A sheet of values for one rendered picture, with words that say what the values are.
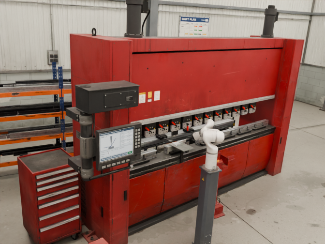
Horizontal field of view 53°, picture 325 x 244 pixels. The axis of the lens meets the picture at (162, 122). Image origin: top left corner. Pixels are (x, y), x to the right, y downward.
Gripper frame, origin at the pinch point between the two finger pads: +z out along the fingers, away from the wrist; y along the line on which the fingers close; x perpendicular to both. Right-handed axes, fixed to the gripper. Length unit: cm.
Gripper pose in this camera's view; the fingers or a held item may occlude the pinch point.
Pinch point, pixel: (190, 138)
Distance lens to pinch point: 438.6
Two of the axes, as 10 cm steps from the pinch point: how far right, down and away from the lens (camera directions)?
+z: -8.3, 3.4, 4.4
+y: -4.3, -9.0, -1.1
